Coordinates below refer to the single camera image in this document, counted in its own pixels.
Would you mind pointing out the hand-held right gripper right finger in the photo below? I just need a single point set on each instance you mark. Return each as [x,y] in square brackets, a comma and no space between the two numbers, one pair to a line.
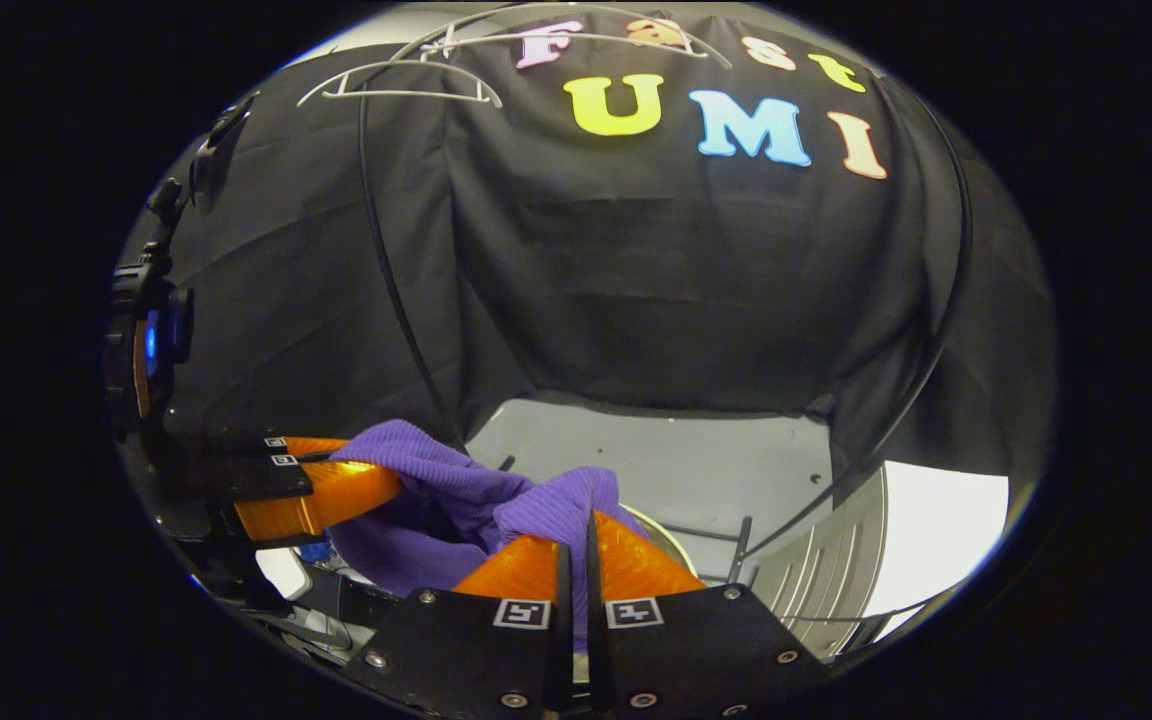
[595,620]

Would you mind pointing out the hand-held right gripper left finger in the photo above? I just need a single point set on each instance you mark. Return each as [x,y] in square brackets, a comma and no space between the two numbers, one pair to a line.
[564,640]

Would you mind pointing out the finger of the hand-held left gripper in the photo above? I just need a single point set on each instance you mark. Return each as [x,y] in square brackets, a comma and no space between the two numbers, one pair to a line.
[336,500]
[311,447]

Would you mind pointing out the beige round laundry hamper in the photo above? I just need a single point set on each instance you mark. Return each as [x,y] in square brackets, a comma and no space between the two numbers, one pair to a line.
[671,545]

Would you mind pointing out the black metal clothes rack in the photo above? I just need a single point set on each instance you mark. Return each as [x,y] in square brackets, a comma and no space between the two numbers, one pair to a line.
[741,548]

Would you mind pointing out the white clothes hanger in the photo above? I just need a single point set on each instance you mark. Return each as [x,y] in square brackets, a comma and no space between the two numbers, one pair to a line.
[406,94]
[496,40]

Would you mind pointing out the grey ribbed panel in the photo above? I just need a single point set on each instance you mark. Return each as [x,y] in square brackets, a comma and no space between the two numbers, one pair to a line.
[816,580]

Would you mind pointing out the black backdrop cloth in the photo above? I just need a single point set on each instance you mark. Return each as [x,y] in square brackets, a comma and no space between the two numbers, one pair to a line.
[636,280]

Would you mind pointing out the white flat panel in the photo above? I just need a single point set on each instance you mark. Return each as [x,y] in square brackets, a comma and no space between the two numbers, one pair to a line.
[936,540]

